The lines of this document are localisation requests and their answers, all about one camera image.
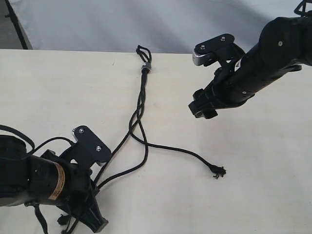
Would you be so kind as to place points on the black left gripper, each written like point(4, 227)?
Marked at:
point(78, 197)

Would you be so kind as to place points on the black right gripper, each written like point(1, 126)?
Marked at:
point(220, 93)

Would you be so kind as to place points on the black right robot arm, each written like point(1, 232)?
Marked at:
point(284, 45)

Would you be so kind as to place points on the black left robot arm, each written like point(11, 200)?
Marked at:
point(63, 181)

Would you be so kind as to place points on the grey backdrop cloth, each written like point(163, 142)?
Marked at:
point(164, 26)

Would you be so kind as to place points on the black backdrop stand pole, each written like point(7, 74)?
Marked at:
point(23, 39)

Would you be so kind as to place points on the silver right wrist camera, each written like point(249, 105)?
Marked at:
point(219, 49)

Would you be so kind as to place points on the clear adhesive tape piece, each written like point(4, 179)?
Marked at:
point(146, 66)

